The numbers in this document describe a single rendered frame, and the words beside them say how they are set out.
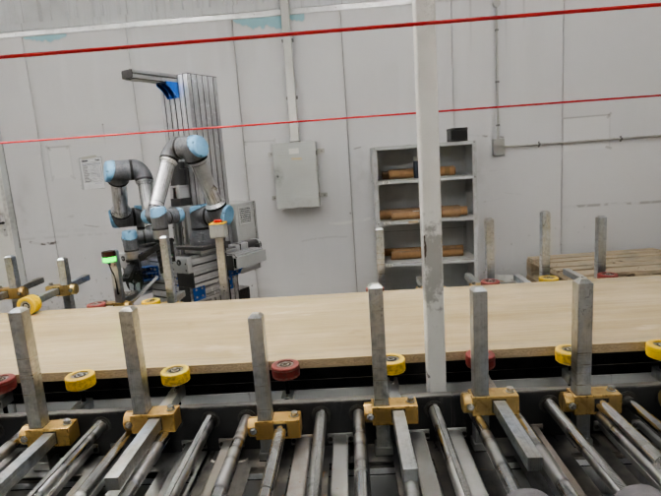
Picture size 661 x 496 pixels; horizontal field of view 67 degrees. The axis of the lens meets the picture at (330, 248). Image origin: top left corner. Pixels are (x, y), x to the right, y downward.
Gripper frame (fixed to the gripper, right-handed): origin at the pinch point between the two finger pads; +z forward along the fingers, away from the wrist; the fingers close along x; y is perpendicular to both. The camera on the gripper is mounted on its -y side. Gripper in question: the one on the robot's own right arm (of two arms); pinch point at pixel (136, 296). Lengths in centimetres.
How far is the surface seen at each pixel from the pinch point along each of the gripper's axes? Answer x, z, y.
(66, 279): 19.6, -17.6, -28.2
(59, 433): -38, -2, -138
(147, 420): -61, -5, -138
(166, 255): -29.8, -26.5, -28.1
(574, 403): -168, -4, -138
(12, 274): 45, -22, -28
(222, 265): -56, -20, -28
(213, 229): -54, -37, -30
